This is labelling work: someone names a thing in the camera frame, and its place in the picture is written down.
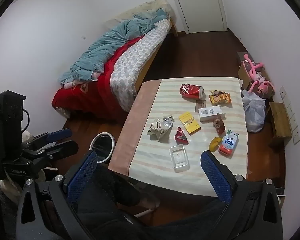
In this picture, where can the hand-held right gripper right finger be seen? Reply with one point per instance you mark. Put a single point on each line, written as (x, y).
(215, 177)

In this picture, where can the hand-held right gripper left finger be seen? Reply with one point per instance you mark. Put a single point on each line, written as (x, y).
(83, 177)

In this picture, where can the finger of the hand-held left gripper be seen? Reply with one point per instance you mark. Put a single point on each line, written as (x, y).
(65, 148)
(58, 134)

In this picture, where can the white round bin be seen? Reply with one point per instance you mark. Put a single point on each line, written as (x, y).
(112, 145)

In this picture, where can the yellow cigarette box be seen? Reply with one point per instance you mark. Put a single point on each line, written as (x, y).
(189, 123)

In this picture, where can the white cardboard box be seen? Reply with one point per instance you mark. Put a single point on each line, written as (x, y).
(210, 112)

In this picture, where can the yellow fruit peel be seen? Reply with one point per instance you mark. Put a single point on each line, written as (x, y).
(214, 144)

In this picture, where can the white orange milk pouch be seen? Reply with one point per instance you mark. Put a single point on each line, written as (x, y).
(228, 142)

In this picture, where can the clear plastic container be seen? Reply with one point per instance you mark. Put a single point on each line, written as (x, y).
(179, 158)

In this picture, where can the dark red snack packet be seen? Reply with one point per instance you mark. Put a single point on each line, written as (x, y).
(219, 126)

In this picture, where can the red blanket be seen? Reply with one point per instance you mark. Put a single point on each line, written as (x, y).
(95, 95)

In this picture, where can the red triangular packet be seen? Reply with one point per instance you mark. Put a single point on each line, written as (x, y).
(180, 136)

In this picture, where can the crumpled silver wrapper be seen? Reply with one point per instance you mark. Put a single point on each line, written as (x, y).
(160, 128)

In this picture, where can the brown metal plaque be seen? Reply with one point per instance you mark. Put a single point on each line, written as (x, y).
(200, 104)

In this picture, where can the white plastic bag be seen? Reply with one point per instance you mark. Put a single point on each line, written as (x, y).
(253, 112)

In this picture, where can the yellow snack wrapper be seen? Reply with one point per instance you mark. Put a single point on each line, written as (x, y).
(220, 98)

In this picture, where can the red drink can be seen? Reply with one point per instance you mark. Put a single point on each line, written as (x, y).
(191, 91)

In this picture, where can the grey checkered bed sheet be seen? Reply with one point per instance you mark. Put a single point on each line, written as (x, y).
(135, 60)

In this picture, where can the pink plush toy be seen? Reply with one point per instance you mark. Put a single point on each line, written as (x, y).
(258, 80)

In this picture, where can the brown cardboard box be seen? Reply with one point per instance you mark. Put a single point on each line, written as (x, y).
(243, 72)

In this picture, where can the cream furry pillow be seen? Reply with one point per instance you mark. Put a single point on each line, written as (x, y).
(150, 6)

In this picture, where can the white door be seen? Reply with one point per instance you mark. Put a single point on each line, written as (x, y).
(200, 5)

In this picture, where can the cardboard box by wall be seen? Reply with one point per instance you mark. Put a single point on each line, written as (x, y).
(281, 122)

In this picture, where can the white wall socket row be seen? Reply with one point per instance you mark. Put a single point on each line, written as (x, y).
(291, 116)

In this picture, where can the wooden bed frame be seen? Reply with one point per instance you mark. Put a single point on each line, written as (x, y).
(152, 60)

